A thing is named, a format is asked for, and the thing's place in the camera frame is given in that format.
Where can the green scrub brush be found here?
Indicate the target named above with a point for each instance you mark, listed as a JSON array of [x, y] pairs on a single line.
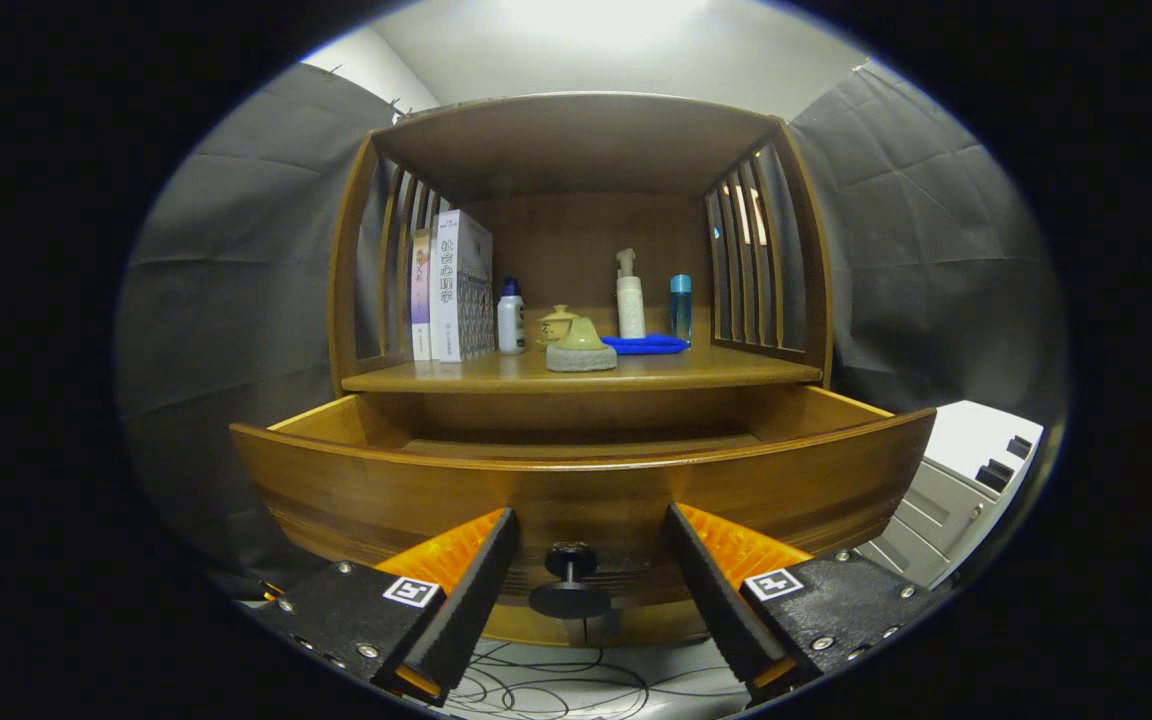
[[581, 355]]

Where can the blue translucent tumbler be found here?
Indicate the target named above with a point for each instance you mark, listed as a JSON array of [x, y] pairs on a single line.
[[681, 310]]

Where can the white pump bottle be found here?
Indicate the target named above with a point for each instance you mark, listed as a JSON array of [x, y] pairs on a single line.
[[631, 305]]

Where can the wooden drawer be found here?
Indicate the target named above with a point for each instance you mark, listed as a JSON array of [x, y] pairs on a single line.
[[586, 490]]

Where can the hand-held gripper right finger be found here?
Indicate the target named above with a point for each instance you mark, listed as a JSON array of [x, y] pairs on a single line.
[[711, 600]]

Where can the wooden countertop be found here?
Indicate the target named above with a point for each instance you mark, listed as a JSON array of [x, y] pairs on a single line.
[[656, 368]]

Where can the blue folded cloth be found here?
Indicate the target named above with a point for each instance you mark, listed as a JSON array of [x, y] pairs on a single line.
[[651, 344]]

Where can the black backdrop cloth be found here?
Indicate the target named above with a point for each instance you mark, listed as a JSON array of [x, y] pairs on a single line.
[[236, 300]]

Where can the wooden cabinet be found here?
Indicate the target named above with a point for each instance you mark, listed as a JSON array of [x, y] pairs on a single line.
[[576, 250]]

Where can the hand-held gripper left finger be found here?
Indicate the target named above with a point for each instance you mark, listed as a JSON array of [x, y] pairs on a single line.
[[471, 600]]

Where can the ceiling light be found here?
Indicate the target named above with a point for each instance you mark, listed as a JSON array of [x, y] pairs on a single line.
[[601, 15]]

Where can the white book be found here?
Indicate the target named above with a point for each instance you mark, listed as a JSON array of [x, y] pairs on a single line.
[[451, 290]]

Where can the beige lidded tea cup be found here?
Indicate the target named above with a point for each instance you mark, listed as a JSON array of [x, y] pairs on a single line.
[[554, 325]]

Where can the white bottle blue cap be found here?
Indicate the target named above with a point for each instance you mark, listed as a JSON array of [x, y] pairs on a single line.
[[511, 325]]

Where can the purple book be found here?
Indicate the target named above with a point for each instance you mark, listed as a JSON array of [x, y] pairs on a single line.
[[421, 300]]

